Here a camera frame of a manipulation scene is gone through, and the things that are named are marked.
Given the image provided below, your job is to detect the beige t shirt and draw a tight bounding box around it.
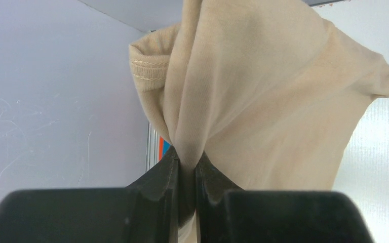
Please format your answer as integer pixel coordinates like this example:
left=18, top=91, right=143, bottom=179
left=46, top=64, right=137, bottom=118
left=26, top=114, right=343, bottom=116
left=129, top=1, right=389, bottom=242

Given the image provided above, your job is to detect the aluminium frame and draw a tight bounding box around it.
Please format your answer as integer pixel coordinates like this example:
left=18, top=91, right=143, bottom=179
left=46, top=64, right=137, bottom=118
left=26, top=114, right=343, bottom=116
left=145, top=123, right=160, bottom=172

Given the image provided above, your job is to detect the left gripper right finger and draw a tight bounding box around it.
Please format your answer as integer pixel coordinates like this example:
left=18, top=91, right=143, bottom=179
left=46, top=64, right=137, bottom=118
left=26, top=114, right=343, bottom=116
left=195, top=154, right=373, bottom=242

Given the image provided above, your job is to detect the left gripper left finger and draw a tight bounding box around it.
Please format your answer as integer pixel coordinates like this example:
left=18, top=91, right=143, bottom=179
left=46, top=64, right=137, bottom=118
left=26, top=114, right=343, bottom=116
left=0, top=148, right=179, bottom=242

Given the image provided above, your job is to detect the folded blue t shirt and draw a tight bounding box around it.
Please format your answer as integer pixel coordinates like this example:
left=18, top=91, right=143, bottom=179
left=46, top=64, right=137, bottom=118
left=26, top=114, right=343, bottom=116
left=162, top=140, right=170, bottom=156

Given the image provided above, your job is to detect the folded orange t shirt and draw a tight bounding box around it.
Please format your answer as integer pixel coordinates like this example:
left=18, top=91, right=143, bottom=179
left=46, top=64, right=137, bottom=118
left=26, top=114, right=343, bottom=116
left=158, top=136, right=164, bottom=161

